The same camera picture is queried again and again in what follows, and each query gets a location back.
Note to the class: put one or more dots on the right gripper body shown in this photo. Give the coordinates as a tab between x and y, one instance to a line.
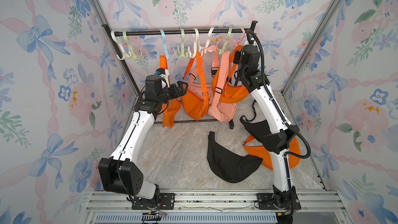
238	60

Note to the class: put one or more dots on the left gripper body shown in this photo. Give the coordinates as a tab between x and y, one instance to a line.
172	92

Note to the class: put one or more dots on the pink bag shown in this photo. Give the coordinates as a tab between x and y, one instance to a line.
223	112

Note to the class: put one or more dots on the black bag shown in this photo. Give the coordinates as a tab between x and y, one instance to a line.
259	130
230	166

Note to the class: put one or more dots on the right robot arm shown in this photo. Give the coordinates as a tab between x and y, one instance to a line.
275	132

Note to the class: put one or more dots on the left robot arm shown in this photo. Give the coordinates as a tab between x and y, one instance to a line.
119	173

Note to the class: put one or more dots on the light green hook right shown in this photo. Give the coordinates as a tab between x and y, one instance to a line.
226	42

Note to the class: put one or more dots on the light green hook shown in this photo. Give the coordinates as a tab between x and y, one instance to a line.
226	42
131	54
181	51

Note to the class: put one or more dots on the light green hook middle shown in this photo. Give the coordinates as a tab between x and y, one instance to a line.
181	51

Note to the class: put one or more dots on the white hook with pink bag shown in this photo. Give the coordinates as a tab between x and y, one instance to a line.
203	49

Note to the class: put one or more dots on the white hook middle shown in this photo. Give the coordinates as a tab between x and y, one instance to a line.
193	52

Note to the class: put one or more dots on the light green hook left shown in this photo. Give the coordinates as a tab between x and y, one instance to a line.
131	54

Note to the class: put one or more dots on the light blue hook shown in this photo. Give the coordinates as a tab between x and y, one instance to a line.
165	47

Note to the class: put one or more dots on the white hook far left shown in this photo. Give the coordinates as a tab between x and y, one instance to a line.
121	56

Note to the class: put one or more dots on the black clothes rack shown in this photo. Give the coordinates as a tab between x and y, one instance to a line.
157	33

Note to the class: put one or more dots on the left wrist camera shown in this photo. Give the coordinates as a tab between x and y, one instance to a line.
164	73

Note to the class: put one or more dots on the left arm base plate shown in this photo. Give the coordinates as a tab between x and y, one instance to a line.
162	201

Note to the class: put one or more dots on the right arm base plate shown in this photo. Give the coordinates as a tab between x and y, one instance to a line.
271	201

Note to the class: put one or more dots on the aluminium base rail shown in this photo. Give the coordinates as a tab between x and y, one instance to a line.
223	206

